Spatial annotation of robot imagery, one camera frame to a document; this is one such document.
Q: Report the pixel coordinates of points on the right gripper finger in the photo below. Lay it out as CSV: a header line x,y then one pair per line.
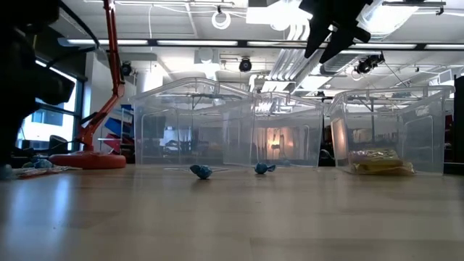
x,y
316,38
339,45

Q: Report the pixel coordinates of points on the clear plastic bin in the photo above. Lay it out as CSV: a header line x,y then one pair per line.
x,y
290,119
163,108
417,127

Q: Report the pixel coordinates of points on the yellow sour candy bag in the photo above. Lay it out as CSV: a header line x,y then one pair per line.
x,y
380,168
377,156

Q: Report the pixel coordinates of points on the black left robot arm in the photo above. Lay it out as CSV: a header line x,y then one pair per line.
x,y
21,90

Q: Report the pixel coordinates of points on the black ceiling spotlight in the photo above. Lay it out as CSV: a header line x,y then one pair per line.
x,y
126,68
368,63
245,64

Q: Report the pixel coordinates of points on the white ceiling ducts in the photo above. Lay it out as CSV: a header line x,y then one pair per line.
x,y
290,61

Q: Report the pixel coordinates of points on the ceiling light strip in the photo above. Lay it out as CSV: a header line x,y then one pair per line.
x,y
108,42
197,42
384,46

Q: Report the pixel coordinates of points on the black panel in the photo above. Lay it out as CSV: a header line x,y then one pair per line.
x,y
459,119

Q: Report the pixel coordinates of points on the blue and red shelf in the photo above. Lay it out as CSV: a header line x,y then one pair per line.
x,y
116,127

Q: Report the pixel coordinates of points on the red desk lamp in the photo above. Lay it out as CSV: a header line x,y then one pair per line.
x,y
87,159

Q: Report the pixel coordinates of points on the dark office chair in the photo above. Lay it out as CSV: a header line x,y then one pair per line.
x,y
58,143

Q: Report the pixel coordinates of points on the large window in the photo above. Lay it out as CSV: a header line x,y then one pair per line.
x,y
47,130

